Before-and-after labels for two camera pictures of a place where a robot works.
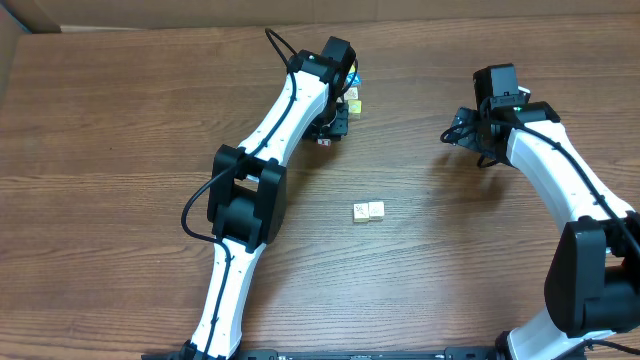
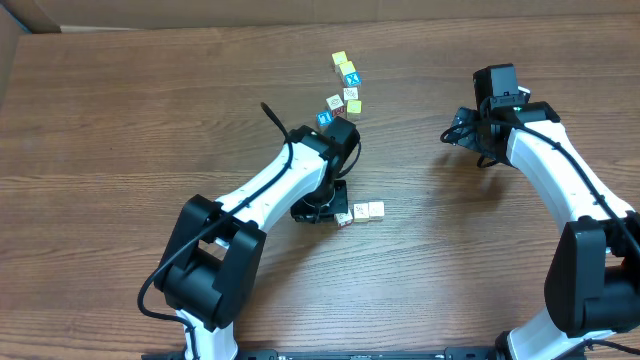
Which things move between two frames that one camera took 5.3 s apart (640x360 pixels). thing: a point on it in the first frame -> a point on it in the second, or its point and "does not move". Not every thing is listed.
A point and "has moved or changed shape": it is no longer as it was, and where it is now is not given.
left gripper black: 333,131 -> 339,203
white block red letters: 324,141 has moved or changed shape
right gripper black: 471,143 does not move
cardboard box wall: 28,16 does not move
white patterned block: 351,94 does not move
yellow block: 361,213 does not move
